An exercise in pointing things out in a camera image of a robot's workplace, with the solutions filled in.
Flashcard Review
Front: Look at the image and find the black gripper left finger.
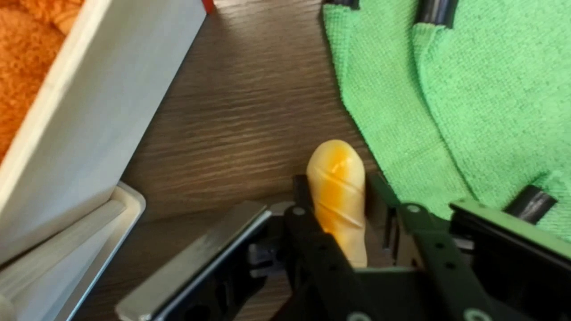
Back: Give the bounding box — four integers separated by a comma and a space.
113, 173, 383, 321

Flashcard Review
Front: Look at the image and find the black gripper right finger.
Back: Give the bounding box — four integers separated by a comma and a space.
365, 169, 571, 321

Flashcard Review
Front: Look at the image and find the yellow banana-shaped object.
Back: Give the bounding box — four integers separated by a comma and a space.
304, 137, 370, 271

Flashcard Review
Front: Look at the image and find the black tube on green cloth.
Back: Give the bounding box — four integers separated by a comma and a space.
413, 0, 461, 29
502, 184, 559, 225

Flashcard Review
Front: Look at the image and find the green cloth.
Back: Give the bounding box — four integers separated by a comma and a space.
319, 0, 571, 244

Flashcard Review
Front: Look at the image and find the cream wooden box with slot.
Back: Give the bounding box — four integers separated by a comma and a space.
0, 182, 147, 321

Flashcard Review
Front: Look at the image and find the wooden drawer with orange front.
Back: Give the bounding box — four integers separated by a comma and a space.
0, 0, 217, 268

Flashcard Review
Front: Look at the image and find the orange cloth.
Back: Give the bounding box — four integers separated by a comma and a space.
0, 0, 85, 162

